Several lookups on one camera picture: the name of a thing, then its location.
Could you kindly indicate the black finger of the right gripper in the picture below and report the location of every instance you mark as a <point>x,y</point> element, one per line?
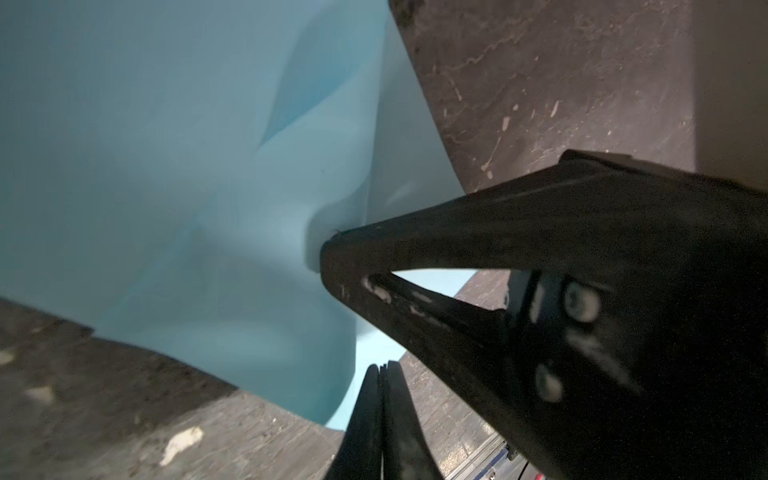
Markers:
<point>488,358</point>

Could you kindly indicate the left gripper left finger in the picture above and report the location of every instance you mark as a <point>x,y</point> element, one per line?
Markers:
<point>360,454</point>

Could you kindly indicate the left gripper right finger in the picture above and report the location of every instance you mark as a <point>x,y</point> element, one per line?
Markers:
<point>406,454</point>

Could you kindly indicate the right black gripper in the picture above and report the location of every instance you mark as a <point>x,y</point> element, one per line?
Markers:
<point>641,349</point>

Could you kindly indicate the light blue paper sheet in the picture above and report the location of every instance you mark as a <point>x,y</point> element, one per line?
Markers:
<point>171,169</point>

